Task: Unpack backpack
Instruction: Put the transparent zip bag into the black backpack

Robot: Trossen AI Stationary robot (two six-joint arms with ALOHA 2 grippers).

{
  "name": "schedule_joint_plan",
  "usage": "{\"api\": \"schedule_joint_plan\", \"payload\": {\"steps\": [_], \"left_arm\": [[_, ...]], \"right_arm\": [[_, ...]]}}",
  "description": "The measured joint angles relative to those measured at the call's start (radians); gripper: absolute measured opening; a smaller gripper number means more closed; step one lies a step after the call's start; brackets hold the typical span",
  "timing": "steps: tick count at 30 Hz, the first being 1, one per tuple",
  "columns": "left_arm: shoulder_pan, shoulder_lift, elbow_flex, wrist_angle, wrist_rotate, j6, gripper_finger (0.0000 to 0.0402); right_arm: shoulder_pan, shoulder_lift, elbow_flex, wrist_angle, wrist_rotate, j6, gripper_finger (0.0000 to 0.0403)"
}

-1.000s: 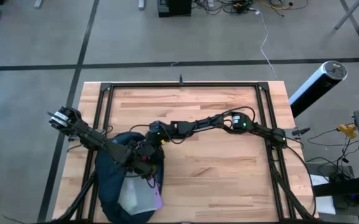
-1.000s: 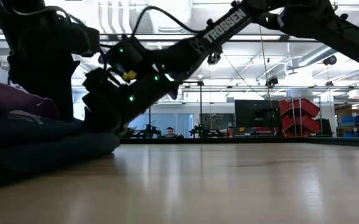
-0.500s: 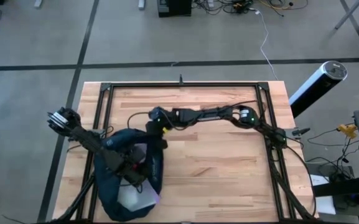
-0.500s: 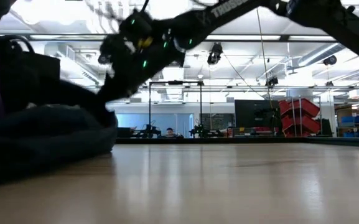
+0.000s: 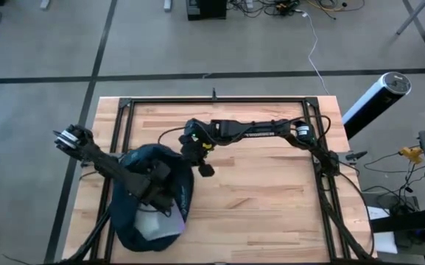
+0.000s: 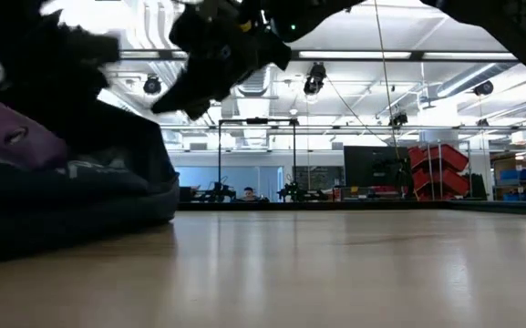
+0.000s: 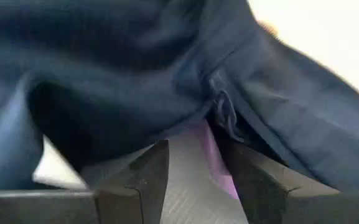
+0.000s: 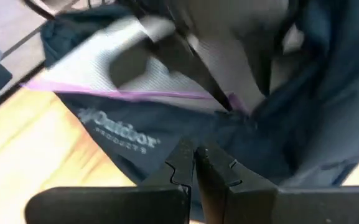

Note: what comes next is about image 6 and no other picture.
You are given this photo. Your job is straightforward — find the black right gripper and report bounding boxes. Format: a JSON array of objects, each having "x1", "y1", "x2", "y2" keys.
[{"x1": 150, "y1": 0, "x2": 268, "y2": 122}]

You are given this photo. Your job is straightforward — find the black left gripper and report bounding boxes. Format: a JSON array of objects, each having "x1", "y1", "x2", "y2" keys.
[{"x1": 0, "y1": 0, "x2": 111, "y2": 108}]

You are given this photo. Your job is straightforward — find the navy blue backpack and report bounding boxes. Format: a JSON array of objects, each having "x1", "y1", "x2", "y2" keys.
[{"x1": 0, "y1": 81, "x2": 181, "y2": 268}]

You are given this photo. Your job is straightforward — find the background black robot arms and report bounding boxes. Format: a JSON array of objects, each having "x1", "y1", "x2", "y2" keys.
[
  {"x1": 191, "y1": 180, "x2": 238, "y2": 203},
  {"x1": 276, "y1": 180, "x2": 331, "y2": 203}
]

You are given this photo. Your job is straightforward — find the person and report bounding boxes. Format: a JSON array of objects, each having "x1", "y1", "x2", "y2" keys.
[{"x1": 239, "y1": 186, "x2": 271, "y2": 203}]

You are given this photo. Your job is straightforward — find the black monitor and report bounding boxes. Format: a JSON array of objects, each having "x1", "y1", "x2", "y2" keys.
[{"x1": 343, "y1": 145, "x2": 410, "y2": 189}]

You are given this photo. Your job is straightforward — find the red storage bins stack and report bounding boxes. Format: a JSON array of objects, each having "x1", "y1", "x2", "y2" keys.
[{"x1": 407, "y1": 144, "x2": 471, "y2": 202}]

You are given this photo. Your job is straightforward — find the shelf with blue bins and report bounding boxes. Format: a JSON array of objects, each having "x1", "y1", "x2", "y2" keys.
[{"x1": 491, "y1": 152, "x2": 526, "y2": 202}]

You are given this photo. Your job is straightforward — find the black stand frame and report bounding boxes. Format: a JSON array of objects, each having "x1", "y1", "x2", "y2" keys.
[{"x1": 217, "y1": 117, "x2": 298, "y2": 201}]

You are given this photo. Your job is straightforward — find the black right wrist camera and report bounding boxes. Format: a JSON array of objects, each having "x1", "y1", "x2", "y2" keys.
[{"x1": 253, "y1": 30, "x2": 294, "y2": 72}]

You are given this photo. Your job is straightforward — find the black aluminium table frame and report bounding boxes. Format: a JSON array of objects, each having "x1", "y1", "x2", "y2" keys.
[{"x1": 178, "y1": 199, "x2": 526, "y2": 217}]

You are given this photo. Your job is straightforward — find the thin hanging cord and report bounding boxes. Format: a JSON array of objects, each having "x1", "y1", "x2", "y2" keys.
[{"x1": 373, "y1": 0, "x2": 403, "y2": 160}]

